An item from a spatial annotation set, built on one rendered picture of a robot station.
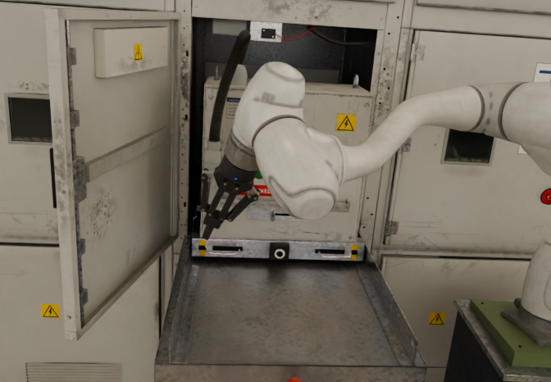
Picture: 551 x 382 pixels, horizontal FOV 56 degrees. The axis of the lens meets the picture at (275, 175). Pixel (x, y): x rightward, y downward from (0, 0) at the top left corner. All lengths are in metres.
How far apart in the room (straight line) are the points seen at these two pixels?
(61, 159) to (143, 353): 1.07
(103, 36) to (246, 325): 0.77
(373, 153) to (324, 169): 0.14
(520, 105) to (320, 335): 0.70
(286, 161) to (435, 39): 1.04
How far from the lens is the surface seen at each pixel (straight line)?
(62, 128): 1.15
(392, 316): 1.44
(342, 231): 1.65
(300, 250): 1.64
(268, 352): 1.28
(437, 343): 2.16
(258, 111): 0.89
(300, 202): 0.79
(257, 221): 1.60
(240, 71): 1.52
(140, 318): 1.98
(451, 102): 1.15
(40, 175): 1.83
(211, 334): 1.33
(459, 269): 2.03
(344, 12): 1.69
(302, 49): 2.46
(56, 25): 1.12
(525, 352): 1.58
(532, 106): 1.13
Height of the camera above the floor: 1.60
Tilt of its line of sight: 18 degrees down
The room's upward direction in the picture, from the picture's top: 4 degrees clockwise
